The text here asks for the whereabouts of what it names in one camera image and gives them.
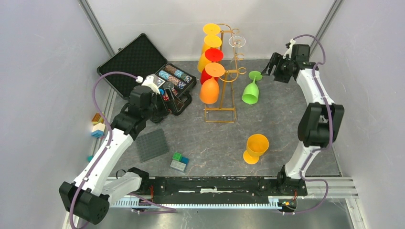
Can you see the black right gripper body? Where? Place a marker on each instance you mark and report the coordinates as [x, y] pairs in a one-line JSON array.
[[283, 75]]

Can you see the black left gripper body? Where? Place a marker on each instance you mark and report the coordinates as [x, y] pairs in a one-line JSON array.
[[157, 108]]

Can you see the orange plastic wine glass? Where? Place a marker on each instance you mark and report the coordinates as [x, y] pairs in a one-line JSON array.
[[209, 91]]

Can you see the clear wine glass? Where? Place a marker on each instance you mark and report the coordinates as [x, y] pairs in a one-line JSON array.
[[237, 42]]

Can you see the green plastic wine glass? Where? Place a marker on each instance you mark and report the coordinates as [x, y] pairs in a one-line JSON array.
[[251, 92]]

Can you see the gold wire wine glass rack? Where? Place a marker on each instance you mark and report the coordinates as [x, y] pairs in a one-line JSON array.
[[227, 80]]

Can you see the red plastic wine glass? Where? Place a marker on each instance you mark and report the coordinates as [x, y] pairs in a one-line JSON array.
[[208, 56]]

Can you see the yellow plastic wine glass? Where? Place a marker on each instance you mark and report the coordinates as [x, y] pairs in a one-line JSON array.
[[211, 29], [256, 146], [210, 52]]

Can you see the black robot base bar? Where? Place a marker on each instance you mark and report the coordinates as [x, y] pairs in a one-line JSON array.
[[220, 190]]

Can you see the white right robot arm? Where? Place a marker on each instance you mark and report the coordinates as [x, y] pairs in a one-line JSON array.
[[320, 123]]

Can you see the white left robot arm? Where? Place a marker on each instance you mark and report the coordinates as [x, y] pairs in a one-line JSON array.
[[89, 196]]

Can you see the grey building baseplate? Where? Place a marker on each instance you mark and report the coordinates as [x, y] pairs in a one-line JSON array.
[[151, 145]]

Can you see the black poker chip case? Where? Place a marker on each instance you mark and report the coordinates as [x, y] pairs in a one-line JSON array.
[[142, 58]]

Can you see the yellow orange toy brick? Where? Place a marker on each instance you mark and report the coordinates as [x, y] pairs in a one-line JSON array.
[[97, 118]]

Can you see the white blue toy brick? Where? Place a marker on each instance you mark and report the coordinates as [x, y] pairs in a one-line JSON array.
[[98, 130]]

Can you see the green grey blue bricks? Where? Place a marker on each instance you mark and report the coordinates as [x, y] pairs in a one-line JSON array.
[[179, 162]]

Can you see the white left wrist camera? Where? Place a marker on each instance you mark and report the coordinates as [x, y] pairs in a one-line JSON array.
[[151, 81]]

